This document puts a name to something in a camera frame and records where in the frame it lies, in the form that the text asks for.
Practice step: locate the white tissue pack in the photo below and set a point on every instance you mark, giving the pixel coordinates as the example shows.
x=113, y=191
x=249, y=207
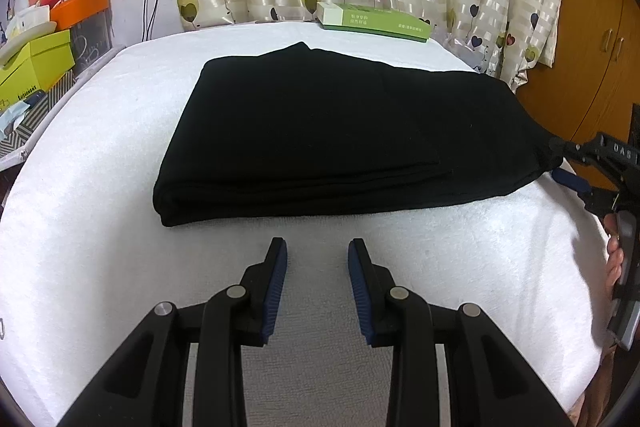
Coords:
x=27, y=19

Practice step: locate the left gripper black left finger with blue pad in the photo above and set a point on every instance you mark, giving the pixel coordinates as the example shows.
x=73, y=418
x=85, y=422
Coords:
x=143, y=382

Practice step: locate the person's right hand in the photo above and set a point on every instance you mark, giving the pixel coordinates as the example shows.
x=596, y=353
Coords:
x=616, y=256

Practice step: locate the black pants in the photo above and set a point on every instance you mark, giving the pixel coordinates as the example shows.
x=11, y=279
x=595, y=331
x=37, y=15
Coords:
x=307, y=132

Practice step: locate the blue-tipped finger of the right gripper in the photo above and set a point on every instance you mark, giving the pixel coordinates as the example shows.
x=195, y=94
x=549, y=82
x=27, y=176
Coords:
x=571, y=180

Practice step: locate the green flat box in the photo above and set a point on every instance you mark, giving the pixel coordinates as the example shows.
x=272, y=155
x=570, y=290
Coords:
x=373, y=21

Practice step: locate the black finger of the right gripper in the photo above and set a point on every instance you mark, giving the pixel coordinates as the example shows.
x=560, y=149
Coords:
x=567, y=150

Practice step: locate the white bed sheet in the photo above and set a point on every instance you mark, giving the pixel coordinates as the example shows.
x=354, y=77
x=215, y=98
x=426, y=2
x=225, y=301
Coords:
x=84, y=256

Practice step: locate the orange box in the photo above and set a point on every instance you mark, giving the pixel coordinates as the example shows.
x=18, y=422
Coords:
x=68, y=13

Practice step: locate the brown wooden wardrobe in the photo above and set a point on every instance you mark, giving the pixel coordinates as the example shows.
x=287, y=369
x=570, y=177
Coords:
x=593, y=84

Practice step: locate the lime green shoe box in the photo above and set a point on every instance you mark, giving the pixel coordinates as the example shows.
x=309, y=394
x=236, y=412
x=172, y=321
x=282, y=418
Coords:
x=38, y=66

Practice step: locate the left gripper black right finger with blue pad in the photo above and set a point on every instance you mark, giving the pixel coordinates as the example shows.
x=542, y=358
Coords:
x=450, y=366

